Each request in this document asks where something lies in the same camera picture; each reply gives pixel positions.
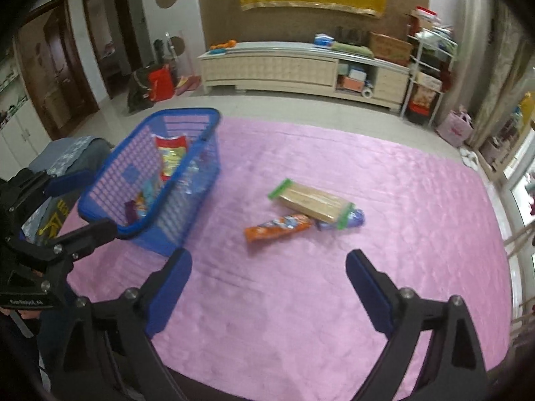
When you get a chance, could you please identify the dark purple snack packet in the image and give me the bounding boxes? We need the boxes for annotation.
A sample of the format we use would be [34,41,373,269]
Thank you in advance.
[124,200,138,226]

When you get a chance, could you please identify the red yellow snack pouch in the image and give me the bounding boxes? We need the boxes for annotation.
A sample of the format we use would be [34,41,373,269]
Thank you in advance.
[154,135,190,182]

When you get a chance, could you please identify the orange cartoon snack bar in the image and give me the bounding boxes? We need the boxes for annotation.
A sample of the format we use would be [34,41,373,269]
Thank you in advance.
[244,214,313,243]

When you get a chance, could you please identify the green-end wafer cracker pack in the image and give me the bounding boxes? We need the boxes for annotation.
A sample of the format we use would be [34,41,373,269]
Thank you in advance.
[267,178,354,224]

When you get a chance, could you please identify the light blue egg-yolk pastry bag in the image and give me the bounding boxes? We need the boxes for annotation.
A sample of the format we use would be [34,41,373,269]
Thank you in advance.
[135,173,163,219]

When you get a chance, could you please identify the clear pack blue biscuits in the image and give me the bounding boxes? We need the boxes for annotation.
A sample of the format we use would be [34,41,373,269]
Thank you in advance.
[180,154,209,194]

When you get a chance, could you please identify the grey lace-trimmed cloth chair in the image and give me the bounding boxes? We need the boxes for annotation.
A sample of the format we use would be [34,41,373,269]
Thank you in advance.
[23,136,113,245]

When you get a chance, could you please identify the blue plastic basket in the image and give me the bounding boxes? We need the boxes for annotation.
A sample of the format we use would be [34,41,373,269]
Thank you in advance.
[78,108,221,256]

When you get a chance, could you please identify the black bag on floor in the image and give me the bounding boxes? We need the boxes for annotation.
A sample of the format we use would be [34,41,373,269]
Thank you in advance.
[127,66,154,114]

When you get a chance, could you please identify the red shopping bag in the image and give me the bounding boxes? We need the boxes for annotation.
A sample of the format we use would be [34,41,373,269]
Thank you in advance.
[148,65,175,102]

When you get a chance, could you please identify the pink quilted table cover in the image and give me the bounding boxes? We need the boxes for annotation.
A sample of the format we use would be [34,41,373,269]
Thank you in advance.
[66,116,514,401]

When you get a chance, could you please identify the small blue purple packet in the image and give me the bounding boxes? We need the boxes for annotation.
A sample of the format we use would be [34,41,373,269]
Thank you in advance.
[316,208,365,231]

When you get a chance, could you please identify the broom and dustpan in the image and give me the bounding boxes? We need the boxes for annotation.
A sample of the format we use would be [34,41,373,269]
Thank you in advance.
[165,32,201,96]

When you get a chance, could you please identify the white slippers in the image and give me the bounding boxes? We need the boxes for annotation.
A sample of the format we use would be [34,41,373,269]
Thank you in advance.
[459,147,480,171]

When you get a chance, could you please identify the cream TV cabinet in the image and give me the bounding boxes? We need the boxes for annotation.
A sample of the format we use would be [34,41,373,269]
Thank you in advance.
[199,42,409,114]

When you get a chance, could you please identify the plate of oranges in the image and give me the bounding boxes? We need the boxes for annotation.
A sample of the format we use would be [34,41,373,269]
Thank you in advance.
[209,40,237,54]

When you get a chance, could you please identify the pink gift bag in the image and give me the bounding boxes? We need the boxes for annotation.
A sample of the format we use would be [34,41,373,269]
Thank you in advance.
[435,106,473,148]

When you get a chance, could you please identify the paper towel roll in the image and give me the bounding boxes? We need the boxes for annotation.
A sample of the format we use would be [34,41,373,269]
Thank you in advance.
[361,87,373,99]

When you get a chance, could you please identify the patterned beige curtain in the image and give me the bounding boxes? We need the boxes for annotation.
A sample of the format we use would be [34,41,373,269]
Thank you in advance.
[468,1,524,149]

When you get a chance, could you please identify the blue tissue pack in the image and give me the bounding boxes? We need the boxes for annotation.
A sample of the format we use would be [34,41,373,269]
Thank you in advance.
[313,33,335,48]

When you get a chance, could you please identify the cardboard box on cabinet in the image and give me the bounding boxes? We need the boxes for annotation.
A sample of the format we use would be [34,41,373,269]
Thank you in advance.
[368,32,414,66]

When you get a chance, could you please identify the green folded towel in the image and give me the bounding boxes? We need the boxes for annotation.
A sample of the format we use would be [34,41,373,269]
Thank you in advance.
[331,42,375,59]

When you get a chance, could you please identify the white wire shelf rack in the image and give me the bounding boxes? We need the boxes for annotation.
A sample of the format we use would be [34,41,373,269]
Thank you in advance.
[401,5,458,127]

